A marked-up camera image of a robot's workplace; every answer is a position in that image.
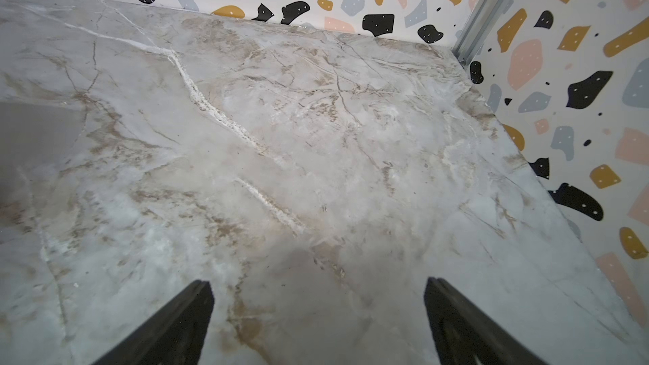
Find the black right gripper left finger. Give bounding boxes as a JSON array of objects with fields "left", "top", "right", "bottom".
[{"left": 96, "top": 280, "right": 215, "bottom": 365}]

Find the aluminium right corner post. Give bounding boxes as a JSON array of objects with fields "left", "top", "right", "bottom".
[{"left": 452, "top": 0, "right": 509, "bottom": 67}]

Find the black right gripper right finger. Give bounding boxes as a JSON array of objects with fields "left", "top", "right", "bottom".
[{"left": 424, "top": 277, "right": 544, "bottom": 365}]

